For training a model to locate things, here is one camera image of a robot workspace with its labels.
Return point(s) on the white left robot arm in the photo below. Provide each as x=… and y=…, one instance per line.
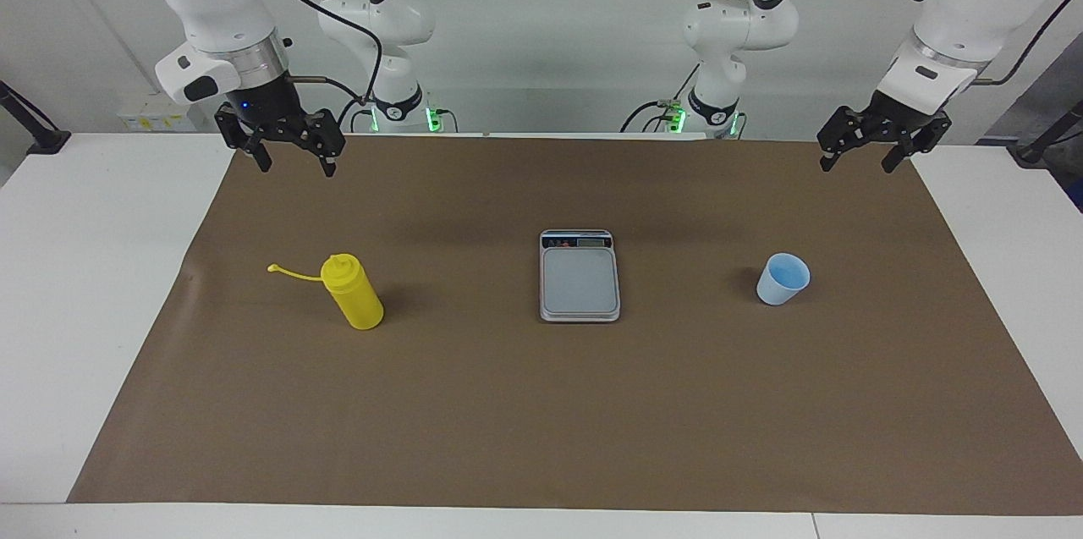
x=973, y=6

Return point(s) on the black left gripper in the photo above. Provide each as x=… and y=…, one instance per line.
x=901, y=120

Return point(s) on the black clamp stand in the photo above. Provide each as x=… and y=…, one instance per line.
x=46, y=140
x=1032, y=151

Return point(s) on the blue plastic item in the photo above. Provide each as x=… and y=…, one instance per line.
x=1077, y=194

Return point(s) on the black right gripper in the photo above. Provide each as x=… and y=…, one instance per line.
x=266, y=107

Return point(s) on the yellow squeeze bottle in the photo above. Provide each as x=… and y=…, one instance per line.
x=360, y=298

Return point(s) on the silver digital kitchen scale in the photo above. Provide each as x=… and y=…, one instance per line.
x=579, y=285

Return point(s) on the light blue plastic cup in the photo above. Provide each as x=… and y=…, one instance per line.
x=778, y=289

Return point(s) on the brown table mat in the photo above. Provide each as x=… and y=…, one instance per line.
x=592, y=404

